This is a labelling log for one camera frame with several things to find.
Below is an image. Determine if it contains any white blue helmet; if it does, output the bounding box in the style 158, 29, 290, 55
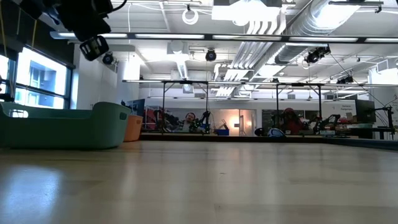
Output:
267, 127, 286, 138

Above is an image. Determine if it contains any dark blue screen panel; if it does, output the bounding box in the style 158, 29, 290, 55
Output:
126, 98, 146, 116

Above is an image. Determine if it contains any green plastic bin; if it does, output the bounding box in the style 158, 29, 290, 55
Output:
0, 101, 132, 149

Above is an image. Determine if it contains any orange plastic bin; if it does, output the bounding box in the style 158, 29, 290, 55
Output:
123, 114, 144, 142

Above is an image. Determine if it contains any black aluminium table frame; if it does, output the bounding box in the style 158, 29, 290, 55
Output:
138, 132, 398, 152

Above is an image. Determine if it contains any black overhead light bar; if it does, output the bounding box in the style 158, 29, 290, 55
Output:
49, 30, 398, 45

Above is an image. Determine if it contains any black metal station frame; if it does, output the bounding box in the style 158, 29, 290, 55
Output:
161, 80, 210, 134
275, 82, 324, 134

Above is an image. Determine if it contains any large glass window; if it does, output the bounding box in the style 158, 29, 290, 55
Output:
0, 46, 74, 110

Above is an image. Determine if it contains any white poster board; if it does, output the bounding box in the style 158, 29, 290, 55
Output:
330, 100, 358, 123

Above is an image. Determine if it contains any black background monitor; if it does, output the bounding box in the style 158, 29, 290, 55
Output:
354, 99, 377, 124

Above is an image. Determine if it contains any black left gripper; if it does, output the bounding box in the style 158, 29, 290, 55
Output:
58, 0, 112, 41

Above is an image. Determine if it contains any person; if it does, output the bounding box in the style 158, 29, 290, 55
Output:
281, 107, 304, 133
182, 111, 200, 133

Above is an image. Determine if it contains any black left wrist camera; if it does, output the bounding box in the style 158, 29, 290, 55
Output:
79, 35, 110, 62

